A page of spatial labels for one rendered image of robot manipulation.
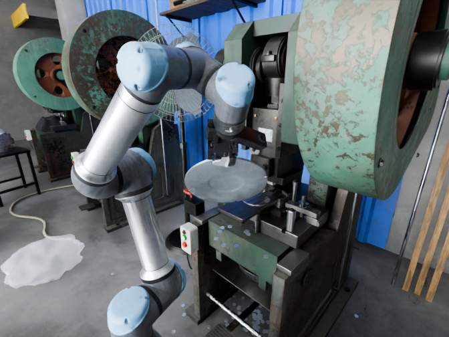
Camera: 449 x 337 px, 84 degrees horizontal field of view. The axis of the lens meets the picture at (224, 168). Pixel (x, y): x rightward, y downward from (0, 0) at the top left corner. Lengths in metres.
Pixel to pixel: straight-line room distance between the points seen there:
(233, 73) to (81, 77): 1.60
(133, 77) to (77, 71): 1.58
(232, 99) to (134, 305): 0.63
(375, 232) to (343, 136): 1.82
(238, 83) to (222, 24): 2.47
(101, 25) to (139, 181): 1.49
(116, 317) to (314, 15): 0.88
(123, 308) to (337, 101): 0.77
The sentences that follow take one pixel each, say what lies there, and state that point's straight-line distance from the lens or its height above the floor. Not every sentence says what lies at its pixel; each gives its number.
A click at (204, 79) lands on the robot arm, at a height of 1.28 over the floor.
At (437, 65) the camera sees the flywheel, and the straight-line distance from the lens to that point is 0.88.
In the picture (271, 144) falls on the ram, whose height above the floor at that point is 1.03.
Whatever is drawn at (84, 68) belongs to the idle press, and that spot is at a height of 1.35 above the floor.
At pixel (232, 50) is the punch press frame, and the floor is 1.39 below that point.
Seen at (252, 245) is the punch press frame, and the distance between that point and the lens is 1.08.
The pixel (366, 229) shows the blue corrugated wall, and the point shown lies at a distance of 2.37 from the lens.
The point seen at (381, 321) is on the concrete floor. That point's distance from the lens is 1.87.
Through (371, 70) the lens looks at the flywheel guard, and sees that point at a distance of 0.56.
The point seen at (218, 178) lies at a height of 0.96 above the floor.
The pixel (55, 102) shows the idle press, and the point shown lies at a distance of 3.74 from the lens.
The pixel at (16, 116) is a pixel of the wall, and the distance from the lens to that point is 7.28.
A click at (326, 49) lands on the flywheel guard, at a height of 1.34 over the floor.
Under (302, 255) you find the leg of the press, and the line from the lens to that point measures 1.07.
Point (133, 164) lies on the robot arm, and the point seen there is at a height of 1.05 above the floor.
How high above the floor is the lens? 1.28
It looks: 20 degrees down
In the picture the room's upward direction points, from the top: straight up
